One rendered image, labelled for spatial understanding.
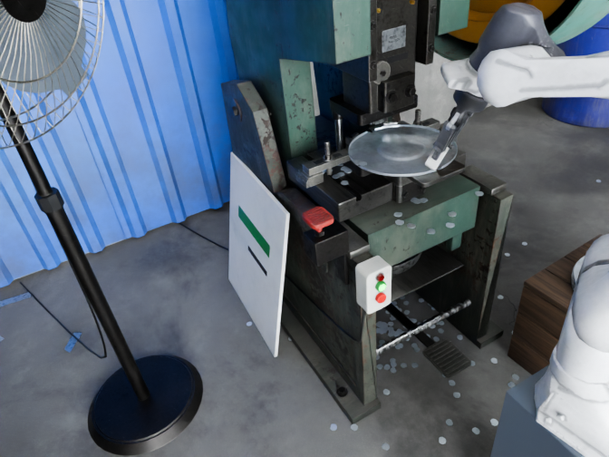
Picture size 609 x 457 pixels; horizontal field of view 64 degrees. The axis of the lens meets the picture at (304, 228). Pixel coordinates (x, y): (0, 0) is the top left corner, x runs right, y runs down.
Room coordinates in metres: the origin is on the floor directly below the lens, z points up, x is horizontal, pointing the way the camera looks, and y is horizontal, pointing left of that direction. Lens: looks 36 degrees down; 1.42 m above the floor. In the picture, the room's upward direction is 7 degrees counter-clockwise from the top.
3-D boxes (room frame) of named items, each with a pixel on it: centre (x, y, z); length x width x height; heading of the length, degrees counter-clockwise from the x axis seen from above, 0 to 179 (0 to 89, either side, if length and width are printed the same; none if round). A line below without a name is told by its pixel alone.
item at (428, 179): (1.13, -0.31, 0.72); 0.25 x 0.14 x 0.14; 25
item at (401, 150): (1.18, -0.29, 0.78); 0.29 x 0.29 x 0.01
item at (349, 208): (1.29, -0.23, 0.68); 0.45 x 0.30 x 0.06; 115
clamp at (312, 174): (1.22, -0.08, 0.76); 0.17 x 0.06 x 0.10; 115
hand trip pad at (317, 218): (0.94, -0.03, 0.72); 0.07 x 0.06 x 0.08; 25
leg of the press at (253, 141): (1.31, 0.07, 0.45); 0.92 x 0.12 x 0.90; 25
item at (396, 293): (1.30, -0.23, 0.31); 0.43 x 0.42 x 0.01; 115
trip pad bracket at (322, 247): (0.95, -0.05, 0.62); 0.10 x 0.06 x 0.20; 115
